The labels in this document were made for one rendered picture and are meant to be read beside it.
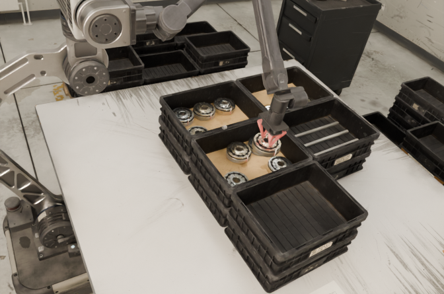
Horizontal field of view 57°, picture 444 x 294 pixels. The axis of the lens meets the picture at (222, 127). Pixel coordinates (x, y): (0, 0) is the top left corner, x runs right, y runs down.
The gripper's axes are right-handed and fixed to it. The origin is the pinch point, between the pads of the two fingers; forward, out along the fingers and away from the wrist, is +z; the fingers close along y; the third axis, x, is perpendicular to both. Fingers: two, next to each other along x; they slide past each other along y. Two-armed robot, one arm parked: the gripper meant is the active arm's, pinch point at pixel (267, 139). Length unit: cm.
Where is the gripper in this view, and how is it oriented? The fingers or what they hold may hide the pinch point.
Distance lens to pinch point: 151.5
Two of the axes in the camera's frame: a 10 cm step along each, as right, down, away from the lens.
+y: -4.9, -6.3, 6.0
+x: -8.5, 2.1, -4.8
